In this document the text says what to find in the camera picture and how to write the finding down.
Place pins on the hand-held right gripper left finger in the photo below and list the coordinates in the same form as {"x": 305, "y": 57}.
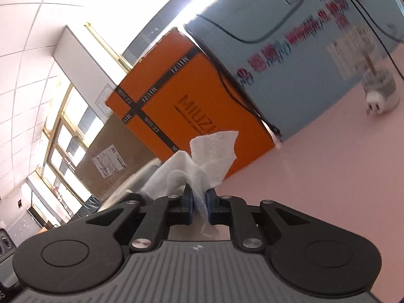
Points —
{"x": 189, "y": 202}

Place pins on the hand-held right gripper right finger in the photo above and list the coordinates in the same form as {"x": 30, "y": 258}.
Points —
{"x": 210, "y": 205}

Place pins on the white tissue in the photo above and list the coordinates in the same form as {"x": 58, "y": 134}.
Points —
{"x": 214, "y": 151}

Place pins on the grey and white container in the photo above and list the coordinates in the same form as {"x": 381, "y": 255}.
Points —
{"x": 139, "y": 176}

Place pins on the brown cardboard box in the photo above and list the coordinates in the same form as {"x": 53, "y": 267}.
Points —
{"x": 126, "y": 151}

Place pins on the black leather sofa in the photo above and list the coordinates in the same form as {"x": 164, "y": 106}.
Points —
{"x": 86, "y": 206}

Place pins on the orange cardboard box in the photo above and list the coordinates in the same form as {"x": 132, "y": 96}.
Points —
{"x": 195, "y": 101}

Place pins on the gold framed glass door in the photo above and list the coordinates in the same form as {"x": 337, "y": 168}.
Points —
{"x": 63, "y": 126}

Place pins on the large light blue cardboard box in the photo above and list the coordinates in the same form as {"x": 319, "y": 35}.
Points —
{"x": 299, "y": 69}

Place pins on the white plug adapter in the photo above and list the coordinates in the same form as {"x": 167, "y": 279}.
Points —
{"x": 378, "y": 83}

